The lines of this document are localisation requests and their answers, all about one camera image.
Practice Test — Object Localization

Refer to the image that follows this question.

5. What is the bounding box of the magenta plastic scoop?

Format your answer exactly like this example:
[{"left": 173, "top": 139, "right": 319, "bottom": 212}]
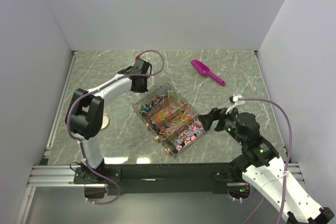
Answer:
[{"left": 191, "top": 59, "right": 226, "bottom": 87}]

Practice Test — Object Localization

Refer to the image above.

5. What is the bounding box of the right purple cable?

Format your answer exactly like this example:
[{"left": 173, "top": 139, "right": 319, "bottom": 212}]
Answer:
[{"left": 240, "top": 97, "right": 292, "bottom": 224}]

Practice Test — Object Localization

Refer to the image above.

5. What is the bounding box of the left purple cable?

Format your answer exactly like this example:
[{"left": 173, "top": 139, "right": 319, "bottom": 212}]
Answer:
[{"left": 67, "top": 49, "right": 166, "bottom": 206}]

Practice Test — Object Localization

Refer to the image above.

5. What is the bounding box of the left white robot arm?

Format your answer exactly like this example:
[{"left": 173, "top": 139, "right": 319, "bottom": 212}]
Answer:
[{"left": 65, "top": 58, "right": 152, "bottom": 183}]

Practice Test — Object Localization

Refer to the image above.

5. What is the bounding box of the clear compartment candy box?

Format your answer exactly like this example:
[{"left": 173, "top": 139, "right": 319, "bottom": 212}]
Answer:
[{"left": 133, "top": 83, "right": 205, "bottom": 158}]

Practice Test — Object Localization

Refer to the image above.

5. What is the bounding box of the purple cable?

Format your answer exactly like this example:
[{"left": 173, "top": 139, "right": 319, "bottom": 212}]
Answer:
[
  {"left": 240, "top": 97, "right": 292, "bottom": 224},
  {"left": 67, "top": 49, "right": 166, "bottom": 206}
]

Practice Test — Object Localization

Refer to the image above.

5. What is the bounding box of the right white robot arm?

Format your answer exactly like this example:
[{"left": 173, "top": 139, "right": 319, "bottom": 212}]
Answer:
[{"left": 198, "top": 108, "right": 335, "bottom": 223}]

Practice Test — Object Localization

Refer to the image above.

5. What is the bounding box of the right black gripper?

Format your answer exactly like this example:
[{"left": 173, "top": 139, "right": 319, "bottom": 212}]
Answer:
[{"left": 197, "top": 104, "right": 245, "bottom": 145}]

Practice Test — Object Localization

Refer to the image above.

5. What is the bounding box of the black base beam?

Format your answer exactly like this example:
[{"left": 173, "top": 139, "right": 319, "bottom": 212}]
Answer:
[{"left": 73, "top": 163, "right": 251, "bottom": 199}]

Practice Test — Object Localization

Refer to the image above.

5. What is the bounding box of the white gold jar lid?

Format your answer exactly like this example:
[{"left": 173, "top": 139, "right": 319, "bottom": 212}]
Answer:
[{"left": 101, "top": 114, "right": 110, "bottom": 130}]

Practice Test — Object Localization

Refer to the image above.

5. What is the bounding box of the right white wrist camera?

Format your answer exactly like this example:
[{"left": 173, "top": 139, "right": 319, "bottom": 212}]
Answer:
[{"left": 227, "top": 95, "right": 245, "bottom": 113}]

